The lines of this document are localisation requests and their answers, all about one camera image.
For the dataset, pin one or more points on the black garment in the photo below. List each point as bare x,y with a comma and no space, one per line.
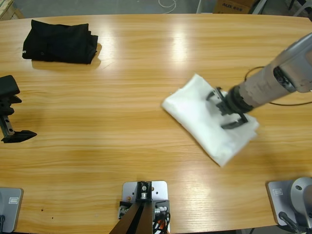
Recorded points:
48,41

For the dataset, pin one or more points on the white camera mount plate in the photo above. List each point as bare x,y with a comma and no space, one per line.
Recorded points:
159,189

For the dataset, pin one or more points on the wooden crate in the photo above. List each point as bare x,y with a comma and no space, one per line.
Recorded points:
8,8

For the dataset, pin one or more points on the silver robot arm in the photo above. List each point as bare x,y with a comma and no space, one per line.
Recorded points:
275,80

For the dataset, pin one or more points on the black clamp block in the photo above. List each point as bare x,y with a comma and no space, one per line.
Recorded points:
162,203

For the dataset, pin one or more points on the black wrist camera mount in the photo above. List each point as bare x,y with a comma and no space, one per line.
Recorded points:
8,84

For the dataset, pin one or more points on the white plastic chair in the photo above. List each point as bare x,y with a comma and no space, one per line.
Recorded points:
303,11

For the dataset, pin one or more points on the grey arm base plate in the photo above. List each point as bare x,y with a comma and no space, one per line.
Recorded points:
276,202
9,209

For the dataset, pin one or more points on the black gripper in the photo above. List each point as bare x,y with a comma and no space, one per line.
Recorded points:
234,102
7,107

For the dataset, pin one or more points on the white t-shirt with black logo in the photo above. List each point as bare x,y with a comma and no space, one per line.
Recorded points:
195,114

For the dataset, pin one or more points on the cardboard box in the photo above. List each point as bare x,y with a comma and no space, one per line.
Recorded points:
231,6

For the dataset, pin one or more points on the dark camera post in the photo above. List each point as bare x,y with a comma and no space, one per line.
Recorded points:
136,219

